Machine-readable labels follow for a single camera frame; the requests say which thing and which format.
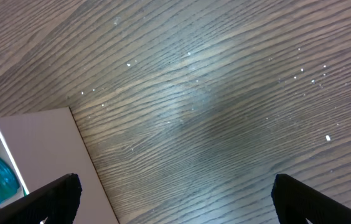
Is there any white open cardboard box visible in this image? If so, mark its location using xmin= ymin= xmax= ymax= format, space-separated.
xmin=0 ymin=108 xmax=118 ymax=223

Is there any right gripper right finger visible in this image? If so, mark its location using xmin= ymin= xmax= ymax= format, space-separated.
xmin=271 ymin=174 xmax=351 ymax=224

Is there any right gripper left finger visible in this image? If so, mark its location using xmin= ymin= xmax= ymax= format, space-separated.
xmin=0 ymin=173 xmax=82 ymax=224

